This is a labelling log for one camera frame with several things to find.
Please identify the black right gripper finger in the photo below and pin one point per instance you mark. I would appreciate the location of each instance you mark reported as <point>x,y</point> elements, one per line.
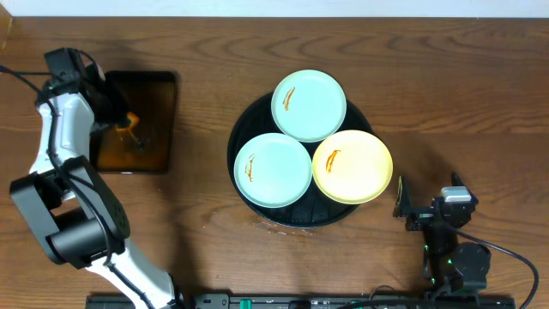
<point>456,180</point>
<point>403,204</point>

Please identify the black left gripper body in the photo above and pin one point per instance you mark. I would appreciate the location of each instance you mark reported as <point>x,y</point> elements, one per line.
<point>114,111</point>

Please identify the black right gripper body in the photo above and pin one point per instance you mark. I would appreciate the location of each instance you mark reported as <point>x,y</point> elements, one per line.
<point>423,215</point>

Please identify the orange green sponge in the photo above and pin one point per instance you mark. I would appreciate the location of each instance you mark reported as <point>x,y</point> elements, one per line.
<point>129,122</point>

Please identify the light green plate top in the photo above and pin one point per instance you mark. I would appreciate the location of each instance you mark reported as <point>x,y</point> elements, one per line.
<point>308,105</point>

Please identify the light green plate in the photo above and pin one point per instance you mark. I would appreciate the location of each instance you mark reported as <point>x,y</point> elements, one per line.
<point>272,170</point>
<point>308,105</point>

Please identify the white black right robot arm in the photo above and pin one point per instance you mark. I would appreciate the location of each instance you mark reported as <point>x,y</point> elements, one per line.
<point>452,266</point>

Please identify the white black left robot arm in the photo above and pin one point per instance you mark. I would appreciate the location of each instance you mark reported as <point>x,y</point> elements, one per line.
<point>71,211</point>

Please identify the black rectangular water tray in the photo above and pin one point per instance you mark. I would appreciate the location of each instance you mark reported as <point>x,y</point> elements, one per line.
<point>145,147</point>

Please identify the round black tray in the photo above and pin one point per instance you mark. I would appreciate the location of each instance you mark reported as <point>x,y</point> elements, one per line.
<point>314,208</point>

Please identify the yellow plate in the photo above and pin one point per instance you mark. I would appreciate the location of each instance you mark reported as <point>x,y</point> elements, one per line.
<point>352,167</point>

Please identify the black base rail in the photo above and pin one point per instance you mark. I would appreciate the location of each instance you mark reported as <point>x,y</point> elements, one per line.
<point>224,301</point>

